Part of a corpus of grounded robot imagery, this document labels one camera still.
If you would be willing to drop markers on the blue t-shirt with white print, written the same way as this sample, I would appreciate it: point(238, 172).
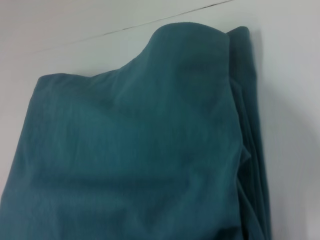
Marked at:
point(137, 150)

